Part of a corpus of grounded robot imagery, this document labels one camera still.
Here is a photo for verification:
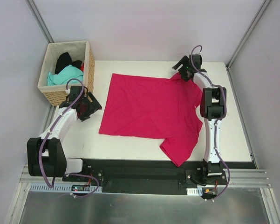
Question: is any pink t shirt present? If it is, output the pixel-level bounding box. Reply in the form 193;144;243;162
99;73;203;167

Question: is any wicker laundry basket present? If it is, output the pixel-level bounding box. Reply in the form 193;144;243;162
37;40;95;106

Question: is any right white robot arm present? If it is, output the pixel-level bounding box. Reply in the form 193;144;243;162
172;54;226;186

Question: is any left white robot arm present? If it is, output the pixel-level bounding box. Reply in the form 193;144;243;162
27;86;102;182

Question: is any teal t shirt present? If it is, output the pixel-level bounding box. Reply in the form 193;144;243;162
47;65;83;86

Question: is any black t shirt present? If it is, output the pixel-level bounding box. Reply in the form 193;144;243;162
55;52;84;74

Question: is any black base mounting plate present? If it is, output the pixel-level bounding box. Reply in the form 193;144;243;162
62;159;202;195

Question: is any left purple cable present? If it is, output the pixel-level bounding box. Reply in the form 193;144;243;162
38;78;100;199

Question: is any left slotted cable duct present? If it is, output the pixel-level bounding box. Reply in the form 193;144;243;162
30;183;102;194

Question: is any slotted cable duct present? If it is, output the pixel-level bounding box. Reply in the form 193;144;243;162
30;183;102;194
186;187;203;196

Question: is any right aluminium frame post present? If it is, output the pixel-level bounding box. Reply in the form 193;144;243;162
226;0;273;71

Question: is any aluminium frame post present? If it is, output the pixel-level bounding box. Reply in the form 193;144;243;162
25;0;54;43
226;0;273;71

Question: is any left aluminium frame post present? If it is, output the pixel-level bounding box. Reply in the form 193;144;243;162
25;0;54;43

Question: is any aluminium front rail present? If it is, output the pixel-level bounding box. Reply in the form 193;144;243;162
20;165;273;188

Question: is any right slotted cable duct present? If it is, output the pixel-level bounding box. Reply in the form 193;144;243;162
186;187;203;196

